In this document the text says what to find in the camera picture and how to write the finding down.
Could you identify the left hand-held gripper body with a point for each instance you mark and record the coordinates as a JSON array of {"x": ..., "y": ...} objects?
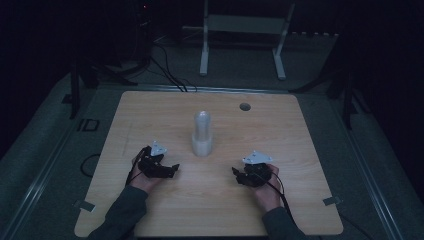
[{"x": 151, "y": 165}]

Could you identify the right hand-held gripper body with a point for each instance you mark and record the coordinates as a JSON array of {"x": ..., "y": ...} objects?
[{"x": 256, "y": 170}]

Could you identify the single clear plastic cup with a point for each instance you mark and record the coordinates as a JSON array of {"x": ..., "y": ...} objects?
[{"x": 202, "y": 146}]

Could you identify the person's left hand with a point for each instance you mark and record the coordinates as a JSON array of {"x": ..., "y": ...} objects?
[{"x": 141, "y": 181}]

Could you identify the person's right hand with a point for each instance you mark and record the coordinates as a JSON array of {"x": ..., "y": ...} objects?
[{"x": 268, "y": 196}]

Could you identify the gray tape piece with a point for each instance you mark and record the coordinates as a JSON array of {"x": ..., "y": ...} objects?
[
  {"x": 332, "y": 200},
  {"x": 85, "y": 205}
]

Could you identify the black tripod stand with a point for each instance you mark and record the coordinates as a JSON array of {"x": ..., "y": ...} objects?
[
  {"x": 75, "y": 90},
  {"x": 348, "y": 100}
]

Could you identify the dark equipment tower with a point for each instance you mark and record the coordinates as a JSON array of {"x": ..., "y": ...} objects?
[{"x": 144, "y": 30}]

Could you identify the white metal stand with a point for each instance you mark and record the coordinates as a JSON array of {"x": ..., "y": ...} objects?
[{"x": 243, "y": 24}]

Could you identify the white power strip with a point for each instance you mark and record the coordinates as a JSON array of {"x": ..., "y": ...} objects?
[{"x": 313, "y": 34}]

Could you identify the metal floor rail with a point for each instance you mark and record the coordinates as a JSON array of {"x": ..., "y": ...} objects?
[
  {"x": 373, "y": 186},
  {"x": 36, "y": 186}
]

